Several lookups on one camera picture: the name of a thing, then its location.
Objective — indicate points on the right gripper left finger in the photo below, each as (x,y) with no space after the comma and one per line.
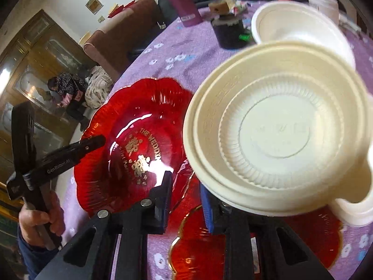
(114,246)

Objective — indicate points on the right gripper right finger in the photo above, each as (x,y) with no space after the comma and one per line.
(282,253)

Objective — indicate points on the small red gold-rimmed plate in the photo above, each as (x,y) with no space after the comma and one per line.
(198,254)

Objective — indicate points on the cream plastic bowl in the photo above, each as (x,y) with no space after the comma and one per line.
(280,129)

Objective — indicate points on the large red flower plate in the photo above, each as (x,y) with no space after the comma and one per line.
(142,125)

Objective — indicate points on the white foam bowl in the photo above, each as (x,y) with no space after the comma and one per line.
(294,21)

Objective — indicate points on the person's left hand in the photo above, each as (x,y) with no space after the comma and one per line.
(30,219)

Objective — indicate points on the person in dark clothes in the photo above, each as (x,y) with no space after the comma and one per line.
(72,90)

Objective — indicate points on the wooden glass cabinet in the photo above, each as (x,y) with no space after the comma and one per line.
(39,51)

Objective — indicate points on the brown upholstered chair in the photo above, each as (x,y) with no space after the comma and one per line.
(110,45)

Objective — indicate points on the purple floral tablecloth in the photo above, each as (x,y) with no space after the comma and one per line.
(189,55)

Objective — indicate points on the black jar with lid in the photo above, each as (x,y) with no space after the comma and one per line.
(228,29)

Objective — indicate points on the white plastic jar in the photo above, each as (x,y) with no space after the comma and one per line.
(328,7)

